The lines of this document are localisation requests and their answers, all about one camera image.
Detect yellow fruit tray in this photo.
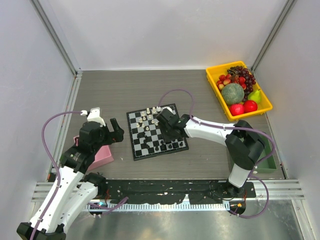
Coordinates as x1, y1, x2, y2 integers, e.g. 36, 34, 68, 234
205, 61, 273, 122

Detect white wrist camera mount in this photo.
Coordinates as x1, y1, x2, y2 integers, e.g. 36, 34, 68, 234
80, 107, 106, 127

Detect purple grape bunch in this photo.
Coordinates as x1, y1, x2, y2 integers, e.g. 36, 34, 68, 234
227, 66, 257, 97

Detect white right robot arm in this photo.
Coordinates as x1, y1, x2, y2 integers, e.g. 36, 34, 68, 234
156, 107, 265, 197

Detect green empty tray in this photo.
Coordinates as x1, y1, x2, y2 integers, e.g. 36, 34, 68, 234
254, 131, 278, 175

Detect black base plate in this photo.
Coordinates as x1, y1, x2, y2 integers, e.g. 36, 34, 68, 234
98, 179, 257, 205

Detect black and white chessboard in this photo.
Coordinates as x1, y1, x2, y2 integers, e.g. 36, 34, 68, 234
126, 108, 189, 161

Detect aluminium frame rail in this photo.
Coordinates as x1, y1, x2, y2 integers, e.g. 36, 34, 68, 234
29, 0, 83, 83

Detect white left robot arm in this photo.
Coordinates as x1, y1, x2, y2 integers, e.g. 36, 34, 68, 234
16, 118, 124, 240

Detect pink open box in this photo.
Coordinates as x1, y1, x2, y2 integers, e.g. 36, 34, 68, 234
87, 145, 114, 171

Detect green melon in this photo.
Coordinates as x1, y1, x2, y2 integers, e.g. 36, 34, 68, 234
221, 83, 245, 105

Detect green pear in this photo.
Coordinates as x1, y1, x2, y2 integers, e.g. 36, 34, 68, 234
247, 89, 262, 104

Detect red apple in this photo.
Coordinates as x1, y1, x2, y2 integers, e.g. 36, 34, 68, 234
229, 103, 245, 116
243, 100, 258, 113

